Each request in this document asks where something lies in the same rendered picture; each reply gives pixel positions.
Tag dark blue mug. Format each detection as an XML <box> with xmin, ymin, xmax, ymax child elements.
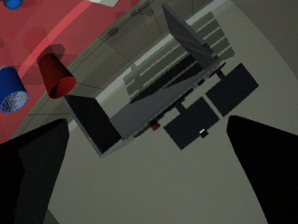
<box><xmin>0</xmin><ymin>65</ymin><xmax>29</xmax><ymax>113</ymax></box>

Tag dark red cup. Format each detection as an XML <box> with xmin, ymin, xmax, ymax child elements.
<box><xmin>39</xmin><ymin>53</ymin><xmax>76</xmax><ymax>100</ymax></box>

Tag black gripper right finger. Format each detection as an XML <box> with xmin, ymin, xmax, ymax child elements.
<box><xmin>226</xmin><ymin>115</ymin><xmax>298</xmax><ymax>224</ymax></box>

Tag grey cube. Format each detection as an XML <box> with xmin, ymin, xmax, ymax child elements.
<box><xmin>89</xmin><ymin>0</ymin><xmax>118</xmax><ymax>7</ymax></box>

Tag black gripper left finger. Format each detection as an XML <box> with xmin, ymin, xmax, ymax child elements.
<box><xmin>0</xmin><ymin>119</ymin><xmax>69</xmax><ymax>224</ymax></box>

